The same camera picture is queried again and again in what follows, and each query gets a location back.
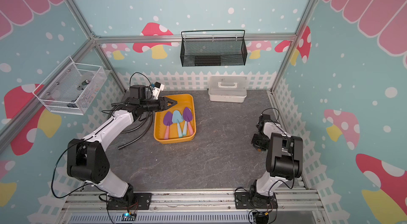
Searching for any purple shovel pink handle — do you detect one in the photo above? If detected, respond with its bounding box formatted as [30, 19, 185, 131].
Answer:
[163, 111, 173, 140]
[182, 107, 194, 136]

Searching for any yellow plastic tray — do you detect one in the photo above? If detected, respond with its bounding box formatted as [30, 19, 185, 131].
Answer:
[154, 94, 197, 144]

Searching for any white wire mesh basket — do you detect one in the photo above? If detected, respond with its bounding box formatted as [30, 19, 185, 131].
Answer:
[32, 56, 108, 115]

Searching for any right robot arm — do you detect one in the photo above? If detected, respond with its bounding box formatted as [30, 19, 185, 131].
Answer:
[249, 114, 303, 208]

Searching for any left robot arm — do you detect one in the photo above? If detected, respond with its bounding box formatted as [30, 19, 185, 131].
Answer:
[67, 85, 178, 207]

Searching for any green circuit board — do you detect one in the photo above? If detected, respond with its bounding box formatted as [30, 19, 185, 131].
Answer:
[121, 213, 137, 221]

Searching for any black wire mesh basket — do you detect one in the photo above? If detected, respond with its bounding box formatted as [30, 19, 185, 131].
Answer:
[180, 30, 248, 67]

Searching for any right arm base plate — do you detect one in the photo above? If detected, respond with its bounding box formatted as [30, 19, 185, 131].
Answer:
[234, 191, 278, 210]

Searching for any black looped cable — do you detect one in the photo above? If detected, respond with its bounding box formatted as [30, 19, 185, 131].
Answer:
[109, 100, 154, 151]

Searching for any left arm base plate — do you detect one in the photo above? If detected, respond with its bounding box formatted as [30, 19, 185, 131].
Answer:
[107, 192, 152, 211]

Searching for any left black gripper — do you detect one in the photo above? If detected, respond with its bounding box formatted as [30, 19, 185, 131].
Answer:
[140, 96, 178, 112]

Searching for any white plastic storage case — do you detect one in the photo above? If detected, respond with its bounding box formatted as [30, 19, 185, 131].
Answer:
[208, 75, 248, 103]

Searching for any aluminium front rail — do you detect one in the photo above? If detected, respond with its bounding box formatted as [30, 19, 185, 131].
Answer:
[61, 188, 324, 216]

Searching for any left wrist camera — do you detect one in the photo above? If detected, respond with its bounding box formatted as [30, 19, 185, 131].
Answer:
[152, 82, 165, 99]

